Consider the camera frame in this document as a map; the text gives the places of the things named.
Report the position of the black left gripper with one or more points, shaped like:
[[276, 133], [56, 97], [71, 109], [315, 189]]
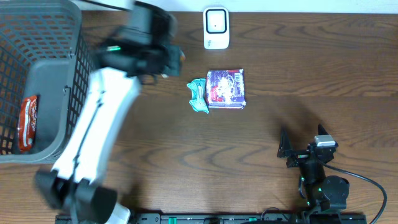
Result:
[[171, 59]]

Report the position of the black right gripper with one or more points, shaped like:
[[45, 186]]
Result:
[[301, 156]]

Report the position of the teal wrapper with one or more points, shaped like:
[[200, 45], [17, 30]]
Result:
[[197, 102]]

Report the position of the purple snack packet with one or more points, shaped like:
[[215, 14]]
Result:
[[225, 89]]

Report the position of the red snack bar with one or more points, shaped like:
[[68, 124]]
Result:
[[27, 123]]

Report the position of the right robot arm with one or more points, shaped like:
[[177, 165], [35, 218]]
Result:
[[323, 193]]

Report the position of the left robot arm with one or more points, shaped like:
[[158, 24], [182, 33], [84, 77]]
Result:
[[74, 183]]

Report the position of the grey plastic basket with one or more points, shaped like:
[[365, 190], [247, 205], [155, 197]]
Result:
[[43, 53]]

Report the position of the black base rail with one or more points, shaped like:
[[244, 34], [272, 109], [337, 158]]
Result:
[[272, 217]]

